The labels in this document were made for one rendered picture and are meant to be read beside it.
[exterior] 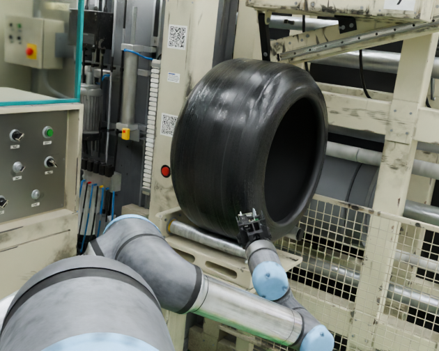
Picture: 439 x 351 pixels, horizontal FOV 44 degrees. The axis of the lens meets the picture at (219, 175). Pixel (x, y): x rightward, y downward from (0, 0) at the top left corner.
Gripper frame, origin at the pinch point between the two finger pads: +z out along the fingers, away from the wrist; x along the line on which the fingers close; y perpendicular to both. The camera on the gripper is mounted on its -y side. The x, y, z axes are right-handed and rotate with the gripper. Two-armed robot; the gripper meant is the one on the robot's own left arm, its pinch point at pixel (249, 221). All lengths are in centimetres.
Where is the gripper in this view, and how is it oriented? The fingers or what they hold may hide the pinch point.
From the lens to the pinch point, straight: 153.7
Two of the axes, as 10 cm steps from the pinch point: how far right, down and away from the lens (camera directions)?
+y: -2.2, -8.9, -4.0
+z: -1.1, -3.8, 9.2
